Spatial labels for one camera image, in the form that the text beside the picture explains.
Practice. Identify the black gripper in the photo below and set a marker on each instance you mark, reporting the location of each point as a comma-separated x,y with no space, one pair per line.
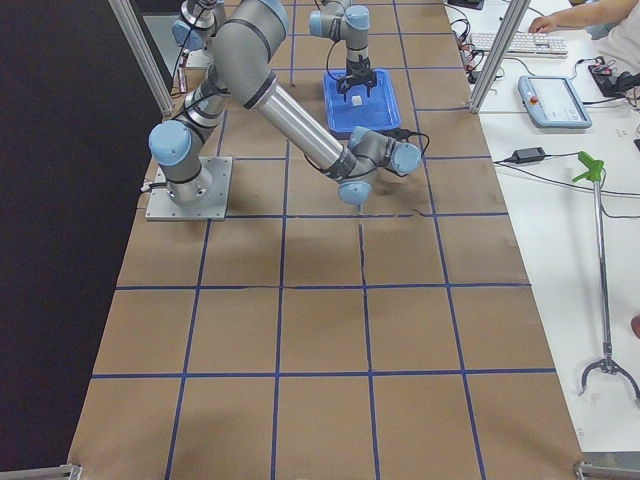
356,69

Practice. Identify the blue plastic tray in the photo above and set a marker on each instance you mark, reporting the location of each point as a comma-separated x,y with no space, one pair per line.
379,112

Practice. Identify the person hand at keyboard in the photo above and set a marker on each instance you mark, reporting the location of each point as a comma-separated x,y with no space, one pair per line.
544,24

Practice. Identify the white keyboard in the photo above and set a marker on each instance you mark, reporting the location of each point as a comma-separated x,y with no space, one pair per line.
524,44

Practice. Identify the black power adapter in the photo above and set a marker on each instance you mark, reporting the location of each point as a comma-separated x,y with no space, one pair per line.
528,155

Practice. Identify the robot teach pendant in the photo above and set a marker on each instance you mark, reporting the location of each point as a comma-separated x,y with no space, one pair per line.
552,102

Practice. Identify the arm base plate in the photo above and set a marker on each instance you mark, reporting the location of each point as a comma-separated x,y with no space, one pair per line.
204,198
198,60

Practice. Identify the aluminium frame post right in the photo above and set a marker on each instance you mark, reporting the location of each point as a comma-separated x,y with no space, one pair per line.
507,29

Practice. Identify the aluminium frame post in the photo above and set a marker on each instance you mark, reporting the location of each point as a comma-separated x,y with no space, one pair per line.
134,34
507,29

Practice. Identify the aluminium frame post left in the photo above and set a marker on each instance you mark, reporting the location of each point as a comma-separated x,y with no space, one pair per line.
134,34

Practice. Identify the green handled reacher grabber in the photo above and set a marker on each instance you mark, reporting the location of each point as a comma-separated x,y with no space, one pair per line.
606,364

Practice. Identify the black device with cables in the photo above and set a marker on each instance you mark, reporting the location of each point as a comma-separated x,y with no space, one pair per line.
611,85

